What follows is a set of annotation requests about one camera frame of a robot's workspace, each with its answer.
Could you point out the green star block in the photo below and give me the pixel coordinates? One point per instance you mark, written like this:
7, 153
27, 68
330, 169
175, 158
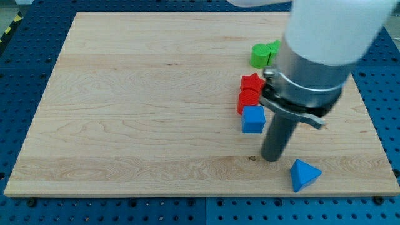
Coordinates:
274, 47

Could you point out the blue triangle block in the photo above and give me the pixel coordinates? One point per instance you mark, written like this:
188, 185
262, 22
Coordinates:
303, 175

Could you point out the green cylinder block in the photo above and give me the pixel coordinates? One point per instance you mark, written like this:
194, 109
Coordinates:
260, 55

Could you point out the red star block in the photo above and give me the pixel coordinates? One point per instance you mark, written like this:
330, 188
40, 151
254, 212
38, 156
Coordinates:
252, 82

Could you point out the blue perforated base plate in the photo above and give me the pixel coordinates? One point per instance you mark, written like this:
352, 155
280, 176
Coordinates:
26, 65

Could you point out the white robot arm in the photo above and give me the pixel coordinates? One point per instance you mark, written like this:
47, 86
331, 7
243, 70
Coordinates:
322, 43

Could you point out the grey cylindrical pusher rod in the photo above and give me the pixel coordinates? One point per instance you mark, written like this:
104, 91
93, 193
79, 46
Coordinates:
277, 137

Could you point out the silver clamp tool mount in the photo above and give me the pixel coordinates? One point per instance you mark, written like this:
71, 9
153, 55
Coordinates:
302, 90

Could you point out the wooden board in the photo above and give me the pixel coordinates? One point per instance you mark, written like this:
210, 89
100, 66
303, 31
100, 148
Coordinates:
143, 104

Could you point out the blue cube block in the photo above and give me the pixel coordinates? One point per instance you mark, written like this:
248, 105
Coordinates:
253, 119

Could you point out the red cylinder block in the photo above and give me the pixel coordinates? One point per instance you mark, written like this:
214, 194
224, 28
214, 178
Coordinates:
247, 97

